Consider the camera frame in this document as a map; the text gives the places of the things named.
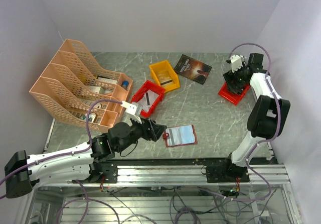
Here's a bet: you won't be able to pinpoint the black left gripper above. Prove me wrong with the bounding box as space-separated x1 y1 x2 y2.
116 114 167 151

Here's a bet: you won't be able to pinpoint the grey striped card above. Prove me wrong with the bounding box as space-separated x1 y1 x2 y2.
168 128 182 146

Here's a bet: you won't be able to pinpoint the red leather card holder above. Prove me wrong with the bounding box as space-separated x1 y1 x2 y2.
162 125 198 148

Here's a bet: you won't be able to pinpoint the white credit card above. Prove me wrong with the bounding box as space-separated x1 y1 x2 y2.
138 90 159 112

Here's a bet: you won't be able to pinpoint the red plastic bin with cards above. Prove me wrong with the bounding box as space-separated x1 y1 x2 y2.
131 80 165 118

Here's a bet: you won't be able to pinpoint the yellow plastic bin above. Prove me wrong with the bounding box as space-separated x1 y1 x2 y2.
149 60 180 93

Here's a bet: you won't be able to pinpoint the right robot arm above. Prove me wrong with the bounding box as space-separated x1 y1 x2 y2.
219 53 290 182

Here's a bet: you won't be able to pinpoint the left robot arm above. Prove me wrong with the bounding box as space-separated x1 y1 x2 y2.
1 119 167 199

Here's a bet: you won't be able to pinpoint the gold card in yellow bin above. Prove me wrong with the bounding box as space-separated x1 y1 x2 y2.
157 71 173 88

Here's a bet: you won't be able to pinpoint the dark booklet three days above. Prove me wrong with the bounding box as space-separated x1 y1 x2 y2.
174 54 212 85

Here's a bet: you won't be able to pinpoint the blue capped bottle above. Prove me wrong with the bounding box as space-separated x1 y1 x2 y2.
122 80 129 89

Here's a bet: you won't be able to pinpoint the peach plastic desk organizer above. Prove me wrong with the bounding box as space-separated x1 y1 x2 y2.
30 39 133 132

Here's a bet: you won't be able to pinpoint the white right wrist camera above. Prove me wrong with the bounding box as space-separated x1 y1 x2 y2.
226 54 246 73

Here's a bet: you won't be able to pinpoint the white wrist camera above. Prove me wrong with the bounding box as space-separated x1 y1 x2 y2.
121 101 142 124
226 54 246 73

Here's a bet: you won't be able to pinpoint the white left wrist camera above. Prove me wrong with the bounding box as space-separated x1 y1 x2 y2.
121 101 142 124

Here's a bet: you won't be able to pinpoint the aluminium mounting rail frame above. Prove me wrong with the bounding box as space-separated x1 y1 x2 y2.
16 158 302 223

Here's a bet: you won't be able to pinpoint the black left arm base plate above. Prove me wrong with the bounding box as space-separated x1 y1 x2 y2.
69 163 118 183

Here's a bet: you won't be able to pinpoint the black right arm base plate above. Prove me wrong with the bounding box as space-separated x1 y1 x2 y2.
205 158 250 183

